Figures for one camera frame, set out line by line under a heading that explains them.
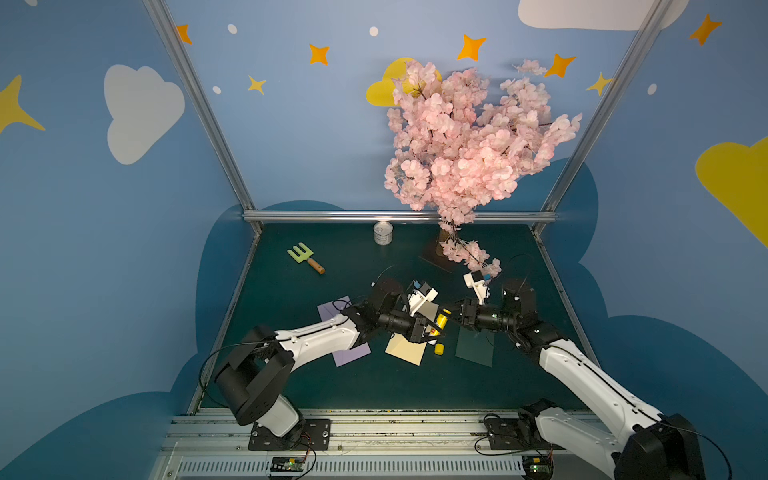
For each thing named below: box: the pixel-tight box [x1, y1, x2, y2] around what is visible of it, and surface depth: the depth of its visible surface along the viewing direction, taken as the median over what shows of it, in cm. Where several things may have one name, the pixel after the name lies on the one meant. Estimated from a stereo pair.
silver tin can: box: [373, 221, 393, 246], surface depth 117 cm
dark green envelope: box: [455, 326, 495, 368], surface depth 90 cm
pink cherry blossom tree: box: [383, 62, 581, 275], surface depth 73 cm
